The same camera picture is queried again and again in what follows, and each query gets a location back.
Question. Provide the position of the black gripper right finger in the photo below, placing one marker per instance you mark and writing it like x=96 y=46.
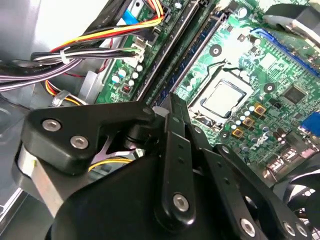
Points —
x=247 y=185

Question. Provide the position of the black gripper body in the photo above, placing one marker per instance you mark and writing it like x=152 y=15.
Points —
x=112 y=205

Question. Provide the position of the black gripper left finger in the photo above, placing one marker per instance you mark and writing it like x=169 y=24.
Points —
x=75 y=120

